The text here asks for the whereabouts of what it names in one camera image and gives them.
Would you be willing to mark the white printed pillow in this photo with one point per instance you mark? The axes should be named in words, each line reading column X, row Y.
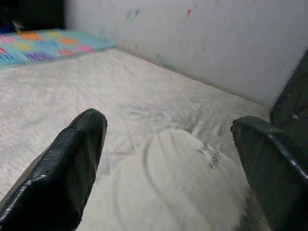
column 168, row 187

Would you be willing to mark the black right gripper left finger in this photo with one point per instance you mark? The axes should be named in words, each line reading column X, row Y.
column 60, row 173

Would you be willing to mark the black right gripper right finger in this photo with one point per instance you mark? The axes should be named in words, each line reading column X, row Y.
column 276, row 178

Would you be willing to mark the grey quilted mattress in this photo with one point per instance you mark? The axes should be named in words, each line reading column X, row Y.
column 96, row 84

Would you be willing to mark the black storage cabinet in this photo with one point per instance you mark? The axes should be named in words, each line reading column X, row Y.
column 36, row 14

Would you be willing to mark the teal blanket with coloured hearts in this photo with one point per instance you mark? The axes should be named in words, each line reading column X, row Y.
column 43, row 45

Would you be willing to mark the black tufted headboard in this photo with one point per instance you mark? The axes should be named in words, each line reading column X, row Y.
column 293, row 96

